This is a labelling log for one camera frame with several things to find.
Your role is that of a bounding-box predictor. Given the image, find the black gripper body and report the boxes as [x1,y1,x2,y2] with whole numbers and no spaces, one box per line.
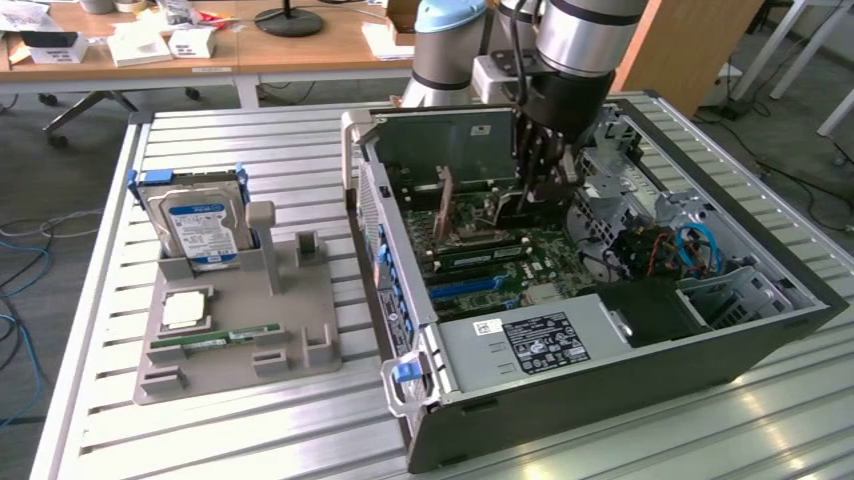
[517,69,617,149]

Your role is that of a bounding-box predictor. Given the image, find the metal disk bay cage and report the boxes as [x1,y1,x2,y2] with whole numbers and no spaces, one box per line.
[571,107,673,251]

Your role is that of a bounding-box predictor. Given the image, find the green motherboard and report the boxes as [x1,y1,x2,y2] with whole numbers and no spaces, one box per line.
[398,197,606,322]

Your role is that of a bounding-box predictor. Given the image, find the green RAM stick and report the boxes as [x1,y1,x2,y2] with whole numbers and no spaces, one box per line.
[150,323,282,350]
[436,243,533,270]

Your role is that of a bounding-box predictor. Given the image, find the wooden cabinet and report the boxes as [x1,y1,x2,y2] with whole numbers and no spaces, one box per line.
[610,0,767,117]

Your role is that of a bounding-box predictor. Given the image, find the blue expansion slot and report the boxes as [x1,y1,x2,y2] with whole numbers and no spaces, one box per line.
[426,272,517,302]

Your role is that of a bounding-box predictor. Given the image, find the white paper stack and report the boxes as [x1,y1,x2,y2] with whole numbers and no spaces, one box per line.
[362,22,416,61]

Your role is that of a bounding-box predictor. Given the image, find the black fan shroud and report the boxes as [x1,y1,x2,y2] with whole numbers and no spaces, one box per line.
[595,277,714,350]

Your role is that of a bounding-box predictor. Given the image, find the brown cardboard box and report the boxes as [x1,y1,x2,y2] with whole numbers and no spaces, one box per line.
[386,0,420,34]

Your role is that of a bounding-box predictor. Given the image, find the small metal disk bay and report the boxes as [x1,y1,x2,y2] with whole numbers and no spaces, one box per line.
[674,264,806,331]

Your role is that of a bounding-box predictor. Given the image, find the grey power supply unit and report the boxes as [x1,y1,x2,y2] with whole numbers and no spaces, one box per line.
[418,293,633,396]

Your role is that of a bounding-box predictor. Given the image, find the wooden desk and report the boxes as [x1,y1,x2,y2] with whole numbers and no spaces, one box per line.
[0,0,420,109]

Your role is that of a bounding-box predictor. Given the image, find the black round lamp base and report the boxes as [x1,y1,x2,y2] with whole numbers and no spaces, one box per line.
[252,0,327,39]

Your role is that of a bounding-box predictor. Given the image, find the grey parts rack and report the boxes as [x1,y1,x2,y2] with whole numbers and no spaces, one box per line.
[132,199,346,407]

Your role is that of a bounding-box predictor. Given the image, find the open black PC case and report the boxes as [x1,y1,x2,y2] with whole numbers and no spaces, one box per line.
[339,97,850,475]

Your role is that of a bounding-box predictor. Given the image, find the hard disk in blue carrier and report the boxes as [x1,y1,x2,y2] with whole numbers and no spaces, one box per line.
[126,167,260,274]

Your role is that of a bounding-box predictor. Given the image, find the white labelled box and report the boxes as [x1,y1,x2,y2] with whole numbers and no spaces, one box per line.
[167,27,219,60]

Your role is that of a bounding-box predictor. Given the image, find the silver CPU chip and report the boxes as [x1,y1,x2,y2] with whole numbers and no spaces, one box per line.
[162,292,211,331]

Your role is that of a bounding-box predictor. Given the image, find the open white box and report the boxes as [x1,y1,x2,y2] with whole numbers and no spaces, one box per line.
[106,22,175,69]

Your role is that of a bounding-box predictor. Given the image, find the grey desk foot with casters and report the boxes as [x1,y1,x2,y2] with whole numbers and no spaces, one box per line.
[38,89,202,149]

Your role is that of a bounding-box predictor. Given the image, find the white box with black device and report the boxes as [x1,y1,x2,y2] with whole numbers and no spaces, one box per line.
[18,30,91,65]

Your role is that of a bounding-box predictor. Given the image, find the white printed paper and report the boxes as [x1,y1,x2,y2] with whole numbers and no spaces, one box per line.
[0,7,55,34]

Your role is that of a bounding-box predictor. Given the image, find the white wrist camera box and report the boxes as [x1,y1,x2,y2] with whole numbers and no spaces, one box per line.
[471,49,561,101]

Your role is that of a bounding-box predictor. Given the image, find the black camera cable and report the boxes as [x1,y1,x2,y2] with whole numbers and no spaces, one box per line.
[507,0,539,109]

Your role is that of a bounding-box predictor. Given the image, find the CPU socket with metal frame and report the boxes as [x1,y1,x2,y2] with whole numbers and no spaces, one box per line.
[453,199,535,247]

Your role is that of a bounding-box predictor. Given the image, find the black power wire connectors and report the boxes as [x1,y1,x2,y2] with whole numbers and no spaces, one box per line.
[610,224,675,279]

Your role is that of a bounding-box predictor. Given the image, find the blue data wire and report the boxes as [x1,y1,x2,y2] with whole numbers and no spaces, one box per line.
[673,222,727,275]

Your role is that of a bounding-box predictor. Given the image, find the white table frame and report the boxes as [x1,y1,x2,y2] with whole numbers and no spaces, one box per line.
[730,0,854,136]

